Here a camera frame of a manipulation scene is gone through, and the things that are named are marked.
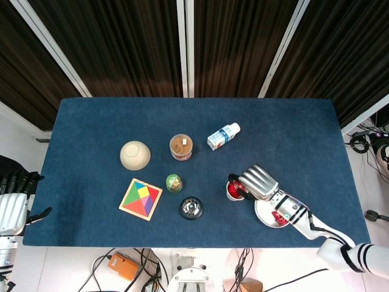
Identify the silver metal plate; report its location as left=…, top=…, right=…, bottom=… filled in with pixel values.
left=254, top=197, right=292, bottom=228

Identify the white paper cup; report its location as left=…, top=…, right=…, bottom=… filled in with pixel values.
left=225, top=179, right=246, bottom=202

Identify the orange box device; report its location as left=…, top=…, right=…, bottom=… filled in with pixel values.
left=108, top=251, right=140, bottom=281

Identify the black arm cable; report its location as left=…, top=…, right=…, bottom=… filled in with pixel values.
left=307, top=211, right=355, bottom=247

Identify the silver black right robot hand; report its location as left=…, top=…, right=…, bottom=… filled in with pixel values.
left=227, top=164, right=280, bottom=202

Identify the green gold painted doll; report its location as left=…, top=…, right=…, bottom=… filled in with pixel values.
left=165, top=173, right=184, bottom=194

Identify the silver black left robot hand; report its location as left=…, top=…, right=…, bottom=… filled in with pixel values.
left=0, top=170, right=53, bottom=237

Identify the cream upturned bowl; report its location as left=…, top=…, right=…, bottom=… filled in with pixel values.
left=119, top=140, right=152, bottom=170

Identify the white rounded object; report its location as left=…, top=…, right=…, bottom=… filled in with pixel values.
left=376, top=144, right=389, bottom=171

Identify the white partition frame post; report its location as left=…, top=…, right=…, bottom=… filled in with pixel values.
left=340, top=93, right=389, bottom=136
left=9, top=0, right=93, bottom=98
left=176, top=0, right=195, bottom=98
left=258, top=0, right=312, bottom=98

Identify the black floor cable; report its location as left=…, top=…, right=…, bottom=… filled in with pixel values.
left=263, top=267, right=329, bottom=292
left=80, top=254, right=116, bottom=292
left=133, top=248, right=168, bottom=292
left=233, top=248, right=255, bottom=292

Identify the white milk carton bottle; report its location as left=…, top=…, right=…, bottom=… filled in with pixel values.
left=207, top=122, right=241, bottom=151

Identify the dark brown pleated curtain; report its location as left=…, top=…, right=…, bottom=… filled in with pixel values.
left=27, top=0, right=183, bottom=98
left=0, top=0, right=81, bottom=131
left=193, top=0, right=300, bottom=98
left=266, top=0, right=389, bottom=128

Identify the black floor foot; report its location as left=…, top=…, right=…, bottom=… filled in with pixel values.
left=364, top=209, right=389, bottom=222

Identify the chrome black call bell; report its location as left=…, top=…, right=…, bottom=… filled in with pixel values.
left=179, top=196, right=204, bottom=220

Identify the colourful wooden tangram puzzle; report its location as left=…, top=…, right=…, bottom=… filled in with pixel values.
left=118, top=178, right=164, bottom=222

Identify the brown wooden round piece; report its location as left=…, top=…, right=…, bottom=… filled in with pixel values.
left=239, top=279, right=264, bottom=292

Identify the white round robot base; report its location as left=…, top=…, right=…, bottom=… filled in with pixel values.
left=167, top=254, right=215, bottom=292

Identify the black coiled cable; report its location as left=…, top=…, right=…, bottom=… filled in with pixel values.
left=349, top=135, right=370, bottom=153

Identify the clear rubber band jar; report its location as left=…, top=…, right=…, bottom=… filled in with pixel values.
left=169, top=133, right=194, bottom=161

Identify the blue table cloth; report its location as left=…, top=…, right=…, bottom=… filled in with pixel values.
left=22, top=97, right=372, bottom=249

